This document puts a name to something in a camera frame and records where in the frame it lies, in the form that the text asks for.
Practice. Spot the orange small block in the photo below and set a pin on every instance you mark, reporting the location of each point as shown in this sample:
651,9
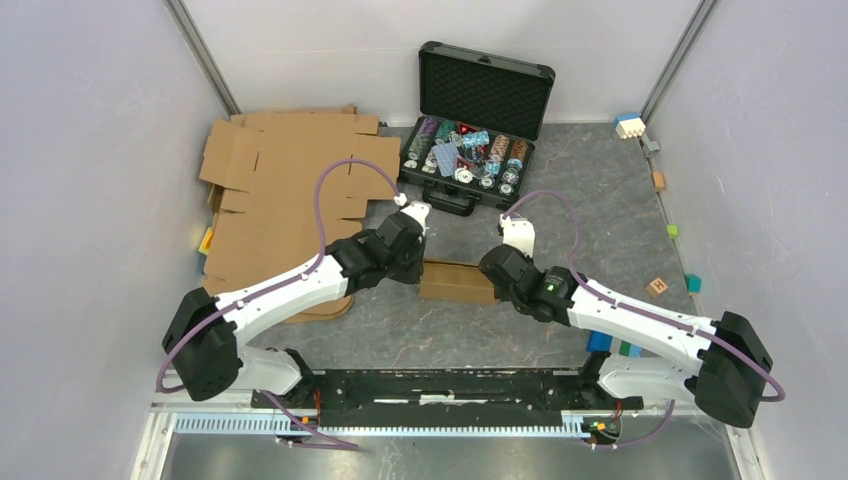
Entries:
658,180

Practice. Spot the brown cardboard box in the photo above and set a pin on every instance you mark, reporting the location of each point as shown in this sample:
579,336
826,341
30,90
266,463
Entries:
455,282

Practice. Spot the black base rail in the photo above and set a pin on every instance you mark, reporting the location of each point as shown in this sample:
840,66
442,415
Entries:
523,397

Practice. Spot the yellow orange block at left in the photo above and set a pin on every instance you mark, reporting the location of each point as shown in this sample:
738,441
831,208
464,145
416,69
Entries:
205,243

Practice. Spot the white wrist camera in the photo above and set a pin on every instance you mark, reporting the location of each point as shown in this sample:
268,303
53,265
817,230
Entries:
518,232
417,210

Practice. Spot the black poker chip case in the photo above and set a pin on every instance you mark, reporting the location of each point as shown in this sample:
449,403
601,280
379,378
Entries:
481,113

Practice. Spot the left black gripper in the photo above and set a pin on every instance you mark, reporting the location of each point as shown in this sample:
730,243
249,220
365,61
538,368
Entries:
416,271

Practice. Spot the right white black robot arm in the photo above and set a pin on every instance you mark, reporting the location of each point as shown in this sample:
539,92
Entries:
722,366

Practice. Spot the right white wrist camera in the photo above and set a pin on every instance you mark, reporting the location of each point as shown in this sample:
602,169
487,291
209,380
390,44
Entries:
518,232

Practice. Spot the blue white toy block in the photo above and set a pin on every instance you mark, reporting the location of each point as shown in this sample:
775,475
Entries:
629,125

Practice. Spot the grey small block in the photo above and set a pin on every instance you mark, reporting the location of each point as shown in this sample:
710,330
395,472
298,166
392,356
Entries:
649,147

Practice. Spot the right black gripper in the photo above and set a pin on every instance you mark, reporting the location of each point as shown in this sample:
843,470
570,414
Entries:
523,256

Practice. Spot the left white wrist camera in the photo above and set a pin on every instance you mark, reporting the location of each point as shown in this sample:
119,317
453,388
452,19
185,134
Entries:
417,210

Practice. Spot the teal small block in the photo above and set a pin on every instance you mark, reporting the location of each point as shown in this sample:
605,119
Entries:
693,283

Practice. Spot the blue block near base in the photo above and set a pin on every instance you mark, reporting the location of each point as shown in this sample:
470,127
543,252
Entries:
600,342

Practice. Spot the stack of cardboard blanks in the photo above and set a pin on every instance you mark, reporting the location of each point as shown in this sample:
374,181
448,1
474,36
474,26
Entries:
265,169

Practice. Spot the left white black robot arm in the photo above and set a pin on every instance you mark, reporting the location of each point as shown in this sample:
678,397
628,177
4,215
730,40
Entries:
207,342

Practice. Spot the wooden letter H block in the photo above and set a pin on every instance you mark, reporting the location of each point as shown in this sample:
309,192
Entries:
656,287

